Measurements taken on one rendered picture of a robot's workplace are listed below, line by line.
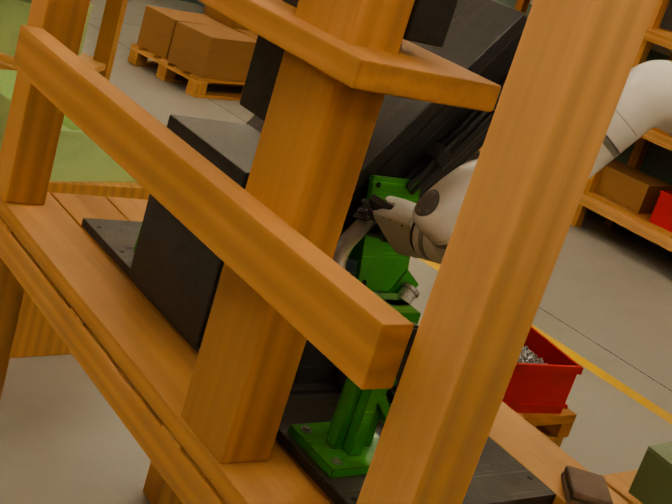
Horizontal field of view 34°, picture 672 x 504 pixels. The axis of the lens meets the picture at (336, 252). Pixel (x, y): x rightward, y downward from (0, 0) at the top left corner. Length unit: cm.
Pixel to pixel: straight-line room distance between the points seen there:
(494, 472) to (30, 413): 188
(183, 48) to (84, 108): 607
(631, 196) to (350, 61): 630
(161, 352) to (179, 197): 38
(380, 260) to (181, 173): 46
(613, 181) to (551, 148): 650
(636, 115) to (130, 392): 95
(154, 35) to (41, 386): 508
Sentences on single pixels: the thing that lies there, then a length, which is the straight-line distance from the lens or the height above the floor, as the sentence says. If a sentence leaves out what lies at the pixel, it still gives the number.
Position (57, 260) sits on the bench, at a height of 88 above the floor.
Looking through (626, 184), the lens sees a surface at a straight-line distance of 766.
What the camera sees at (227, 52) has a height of 35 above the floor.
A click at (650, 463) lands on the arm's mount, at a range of 213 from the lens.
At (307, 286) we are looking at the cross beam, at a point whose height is 125.
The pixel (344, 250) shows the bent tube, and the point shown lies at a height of 115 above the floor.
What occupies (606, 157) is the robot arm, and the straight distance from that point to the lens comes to 171.
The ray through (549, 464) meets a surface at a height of 90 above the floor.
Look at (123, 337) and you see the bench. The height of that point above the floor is 88.
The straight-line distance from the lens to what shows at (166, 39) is 826.
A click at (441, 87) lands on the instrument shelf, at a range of 147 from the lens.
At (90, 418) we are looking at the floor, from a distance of 350.
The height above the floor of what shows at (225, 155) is 124.
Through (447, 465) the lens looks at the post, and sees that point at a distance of 135.
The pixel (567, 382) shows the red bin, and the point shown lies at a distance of 246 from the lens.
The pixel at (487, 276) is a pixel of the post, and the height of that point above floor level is 138.
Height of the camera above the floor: 174
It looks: 18 degrees down
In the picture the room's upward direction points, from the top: 18 degrees clockwise
